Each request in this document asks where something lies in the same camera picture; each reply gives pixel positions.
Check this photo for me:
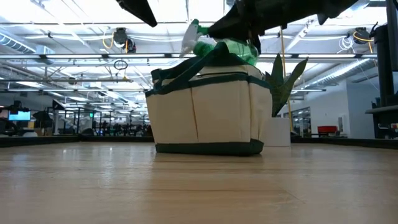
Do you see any black ceiling cord reel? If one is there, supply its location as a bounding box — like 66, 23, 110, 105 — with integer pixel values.
353, 27, 371, 45
112, 27, 137, 54

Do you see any black monitor on stand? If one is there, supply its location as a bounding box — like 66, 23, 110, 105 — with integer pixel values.
374, 0, 398, 106

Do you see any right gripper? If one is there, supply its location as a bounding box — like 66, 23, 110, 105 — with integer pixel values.
206, 0, 330, 55

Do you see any black aluminium table frame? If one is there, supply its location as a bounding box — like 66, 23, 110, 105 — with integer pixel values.
0, 134, 398, 149

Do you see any green spray bottle white trigger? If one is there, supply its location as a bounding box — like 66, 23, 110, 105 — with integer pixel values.
180, 18, 259, 67

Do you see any red background seat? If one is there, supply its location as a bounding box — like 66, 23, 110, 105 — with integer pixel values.
317, 125, 338, 135

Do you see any grey side desk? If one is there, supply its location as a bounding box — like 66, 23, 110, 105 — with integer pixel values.
365, 105, 398, 139

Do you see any black hanging cable ring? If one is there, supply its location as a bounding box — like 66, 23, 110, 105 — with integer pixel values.
113, 58, 129, 72

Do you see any blue-screen background monitor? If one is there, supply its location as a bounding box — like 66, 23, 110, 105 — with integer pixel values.
8, 110, 32, 122

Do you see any cream and green gardening bag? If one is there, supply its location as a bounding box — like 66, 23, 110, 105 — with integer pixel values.
144, 42, 274, 157

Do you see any snake plant in white pot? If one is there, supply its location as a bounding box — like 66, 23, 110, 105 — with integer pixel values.
265, 52, 309, 148

